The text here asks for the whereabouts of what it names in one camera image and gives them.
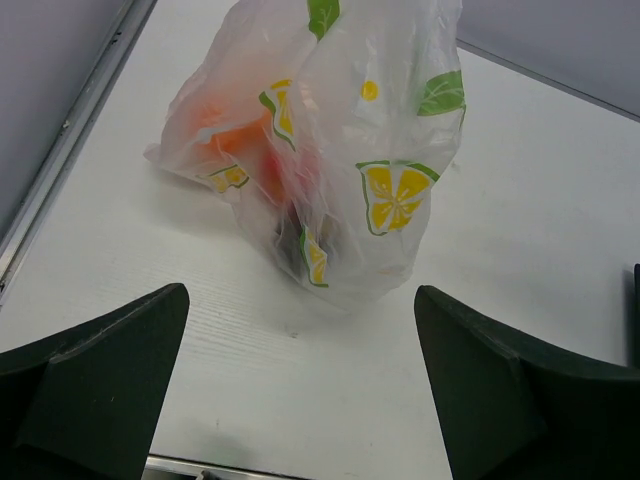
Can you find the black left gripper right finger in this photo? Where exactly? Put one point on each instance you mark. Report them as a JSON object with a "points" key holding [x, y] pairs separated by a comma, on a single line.
{"points": [[512, 406]]}

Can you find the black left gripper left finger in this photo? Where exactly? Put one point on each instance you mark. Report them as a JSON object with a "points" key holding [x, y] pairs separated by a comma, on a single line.
{"points": [[84, 403]]}

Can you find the red fake apple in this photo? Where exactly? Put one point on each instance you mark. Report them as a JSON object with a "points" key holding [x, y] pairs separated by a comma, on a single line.
{"points": [[283, 185]]}

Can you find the orange fake fruit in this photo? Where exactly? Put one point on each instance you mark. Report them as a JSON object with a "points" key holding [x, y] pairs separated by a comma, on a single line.
{"points": [[234, 131]]}

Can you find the translucent lemon print plastic bag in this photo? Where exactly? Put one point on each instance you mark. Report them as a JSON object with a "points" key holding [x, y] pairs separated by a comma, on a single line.
{"points": [[373, 91]]}

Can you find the aluminium table edge rail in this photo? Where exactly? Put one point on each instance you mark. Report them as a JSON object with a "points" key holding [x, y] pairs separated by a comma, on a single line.
{"points": [[59, 61]]}

